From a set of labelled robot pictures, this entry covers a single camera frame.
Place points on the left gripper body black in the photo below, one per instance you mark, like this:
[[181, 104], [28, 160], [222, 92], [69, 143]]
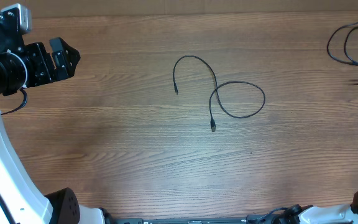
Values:
[[38, 70]]

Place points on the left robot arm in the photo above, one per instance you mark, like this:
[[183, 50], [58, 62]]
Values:
[[20, 200]]

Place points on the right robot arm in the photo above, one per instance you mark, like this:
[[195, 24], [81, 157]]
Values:
[[311, 215]]

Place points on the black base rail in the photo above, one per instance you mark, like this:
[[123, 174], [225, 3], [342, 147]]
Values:
[[248, 219]]

